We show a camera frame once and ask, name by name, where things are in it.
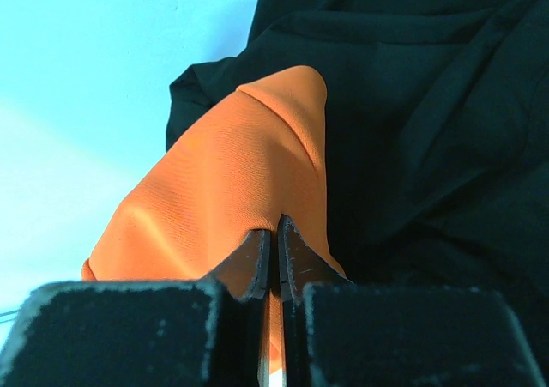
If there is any black cloth garment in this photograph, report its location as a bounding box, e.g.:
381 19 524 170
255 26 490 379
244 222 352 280
166 0 548 367

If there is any orange jacket with white lining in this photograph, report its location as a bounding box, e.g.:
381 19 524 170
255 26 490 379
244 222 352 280
81 65 340 281

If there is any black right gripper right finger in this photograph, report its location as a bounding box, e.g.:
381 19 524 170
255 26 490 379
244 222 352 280
277 215 547 386

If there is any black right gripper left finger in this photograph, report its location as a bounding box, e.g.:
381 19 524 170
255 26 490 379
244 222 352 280
1 230 271 386

